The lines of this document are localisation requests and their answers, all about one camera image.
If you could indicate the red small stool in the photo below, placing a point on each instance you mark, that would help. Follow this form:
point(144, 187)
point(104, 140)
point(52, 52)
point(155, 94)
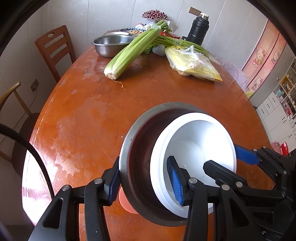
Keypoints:
point(284, 149)

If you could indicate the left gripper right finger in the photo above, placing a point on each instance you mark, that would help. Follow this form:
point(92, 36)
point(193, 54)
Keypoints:
point(179, 181)

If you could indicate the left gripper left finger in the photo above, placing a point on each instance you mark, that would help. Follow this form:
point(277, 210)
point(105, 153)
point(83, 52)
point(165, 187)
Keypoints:
point(111, 184)

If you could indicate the lower wall outlet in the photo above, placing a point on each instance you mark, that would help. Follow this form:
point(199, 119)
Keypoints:
point(34, 85)

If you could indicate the large steel bowl far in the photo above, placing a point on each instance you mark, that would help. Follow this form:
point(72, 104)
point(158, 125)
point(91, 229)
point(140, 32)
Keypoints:
point(109, 46)

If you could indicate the red bean bag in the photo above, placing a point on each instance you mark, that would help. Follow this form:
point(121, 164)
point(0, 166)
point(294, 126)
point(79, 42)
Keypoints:
point(155, 14)

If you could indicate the patterned plate with food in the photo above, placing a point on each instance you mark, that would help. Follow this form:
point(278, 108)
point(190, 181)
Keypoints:
point(132, 31)

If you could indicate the brown slatted wooden chair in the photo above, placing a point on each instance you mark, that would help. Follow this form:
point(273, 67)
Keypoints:
point(53, 46)

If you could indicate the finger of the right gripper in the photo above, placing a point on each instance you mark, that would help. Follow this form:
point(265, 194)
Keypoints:
point(222, 175)
point(246, 155)

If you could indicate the white shelf cabinet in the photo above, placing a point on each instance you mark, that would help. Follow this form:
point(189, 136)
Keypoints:
point(277, 111)

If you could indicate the yellow noodles plastic bag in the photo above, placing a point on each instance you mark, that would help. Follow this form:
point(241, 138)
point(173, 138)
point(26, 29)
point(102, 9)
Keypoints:
point(189, 62)

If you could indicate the white foam-netted fruit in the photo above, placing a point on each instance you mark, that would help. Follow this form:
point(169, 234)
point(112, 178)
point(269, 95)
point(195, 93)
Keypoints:
point(159, 50)

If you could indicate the large celery bunch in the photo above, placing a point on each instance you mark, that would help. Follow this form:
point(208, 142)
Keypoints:
point(127, 55)

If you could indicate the purple cloth on chair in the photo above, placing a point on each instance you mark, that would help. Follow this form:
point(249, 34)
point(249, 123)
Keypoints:
point(234, 71)

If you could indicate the orange bear-shaped plate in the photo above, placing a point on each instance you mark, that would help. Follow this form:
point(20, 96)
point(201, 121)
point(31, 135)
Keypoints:
point(125, 203)

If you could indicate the red noodle cup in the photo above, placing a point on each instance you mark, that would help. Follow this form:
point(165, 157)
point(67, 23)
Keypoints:
point(192, 139)

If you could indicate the black thermos bottle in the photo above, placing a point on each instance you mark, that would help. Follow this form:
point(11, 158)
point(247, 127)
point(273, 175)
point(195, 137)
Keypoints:
point(198, 30)

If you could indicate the curved armrest wooden chair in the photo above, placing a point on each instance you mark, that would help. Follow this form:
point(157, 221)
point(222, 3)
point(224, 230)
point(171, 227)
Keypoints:
point(17, 158)

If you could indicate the small stainless steel bowl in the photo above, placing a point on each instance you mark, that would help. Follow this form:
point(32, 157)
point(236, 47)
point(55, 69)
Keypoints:
point(135, 157)

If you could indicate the pink hello kitty door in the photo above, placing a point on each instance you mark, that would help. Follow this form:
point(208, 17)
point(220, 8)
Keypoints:
point(263, 58)

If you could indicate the wall power socket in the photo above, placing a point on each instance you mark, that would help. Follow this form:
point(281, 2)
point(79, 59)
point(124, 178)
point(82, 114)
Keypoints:
point(194, 11)

